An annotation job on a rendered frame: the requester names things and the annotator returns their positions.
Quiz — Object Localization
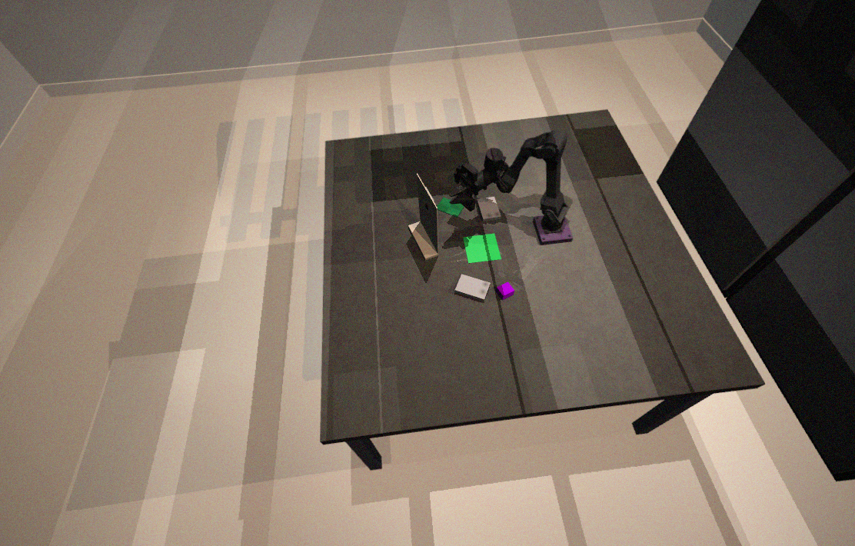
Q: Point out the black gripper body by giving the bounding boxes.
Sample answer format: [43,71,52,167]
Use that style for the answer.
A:
[461,163,489,211]

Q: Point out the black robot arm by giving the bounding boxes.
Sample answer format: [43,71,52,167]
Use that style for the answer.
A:
[482,130,569,234]

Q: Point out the green square marking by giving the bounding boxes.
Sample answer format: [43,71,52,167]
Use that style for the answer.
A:
[463,234,501,263]

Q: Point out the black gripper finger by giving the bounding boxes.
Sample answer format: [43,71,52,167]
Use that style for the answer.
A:
[450,175,472,197]
[450,193,471,205]

